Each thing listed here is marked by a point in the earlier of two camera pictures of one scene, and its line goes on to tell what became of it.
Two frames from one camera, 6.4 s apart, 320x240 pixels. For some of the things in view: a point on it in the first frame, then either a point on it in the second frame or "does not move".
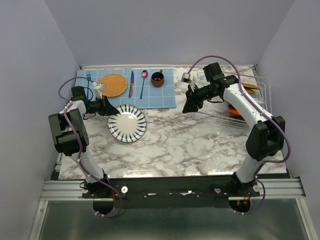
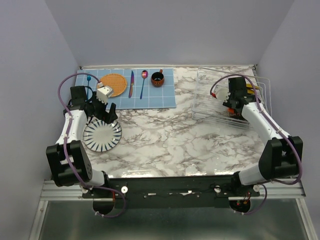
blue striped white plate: [129, 126] to [99, 136]
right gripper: [192, 100] to [227, 103]
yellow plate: [251, 86] does not move
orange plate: [233, 111] does not move
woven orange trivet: [115, 84] does not move
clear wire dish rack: [259, 87] does not move
